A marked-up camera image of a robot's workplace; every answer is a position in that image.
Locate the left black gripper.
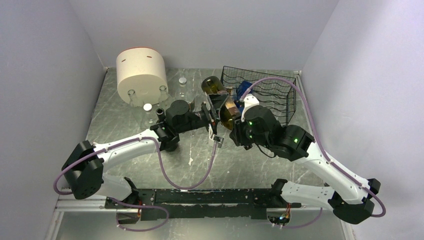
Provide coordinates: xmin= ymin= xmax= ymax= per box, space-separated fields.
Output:
xmin=176 ymin=94 xmax=230 ymax=136

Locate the olive wine bottle white label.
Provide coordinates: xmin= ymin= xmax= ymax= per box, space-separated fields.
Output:
xmin=201 ymin=76 xmax=241 ymax=131

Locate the clear bottle white cap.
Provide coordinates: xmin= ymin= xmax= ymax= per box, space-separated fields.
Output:
xmin=140 ymin=103 xmax=158 ymax=130

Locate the clear bottle black gold label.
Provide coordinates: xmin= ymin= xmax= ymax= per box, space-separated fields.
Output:
xmin=226 ymin=86 xmax=234 ymax=96

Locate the dark green wine bottle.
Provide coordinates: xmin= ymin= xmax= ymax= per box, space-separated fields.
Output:
xmin=155 ymin=108 xmax=179 ymax=152

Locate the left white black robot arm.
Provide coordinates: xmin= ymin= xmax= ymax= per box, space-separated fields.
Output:
xmin=53 ymin=93 xmax=229 ymax=208

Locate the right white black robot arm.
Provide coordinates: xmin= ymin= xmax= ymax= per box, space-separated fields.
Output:
xmin=229 ymin=105 xmax=381 ymax=225

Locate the clear bottle silver cap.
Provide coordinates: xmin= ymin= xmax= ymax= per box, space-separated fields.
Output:
xmin=175 ymin=77 xmax=195 ymax=104

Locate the clear open-neck glass bottle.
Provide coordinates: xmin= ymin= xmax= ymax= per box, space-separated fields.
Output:
xmin=158 ymin=85 xmax=174 ymax=110

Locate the clear glass bottle by container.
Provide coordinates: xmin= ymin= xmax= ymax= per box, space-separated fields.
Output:
xmin=127 ymin=89 xmax=143 ymax=107

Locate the cream cylindrical container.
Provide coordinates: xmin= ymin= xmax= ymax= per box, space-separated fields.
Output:
xmin=115 ymin=47 xmax=168 ymax=105

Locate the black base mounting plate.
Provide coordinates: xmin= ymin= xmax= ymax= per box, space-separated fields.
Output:
xmin=126 ymin=188 xmax=288 ymax=221

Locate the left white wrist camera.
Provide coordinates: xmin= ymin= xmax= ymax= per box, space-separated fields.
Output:
xmin=208 ymin=124 xmax=224 ymax=148

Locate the black wire wine rack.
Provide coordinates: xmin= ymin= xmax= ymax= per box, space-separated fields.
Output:
xmin=220 ymin=66 xmax=297 ymax=125

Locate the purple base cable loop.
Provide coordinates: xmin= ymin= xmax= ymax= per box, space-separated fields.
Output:
xmin=105 ymin=197 xmax=170 ymax=232

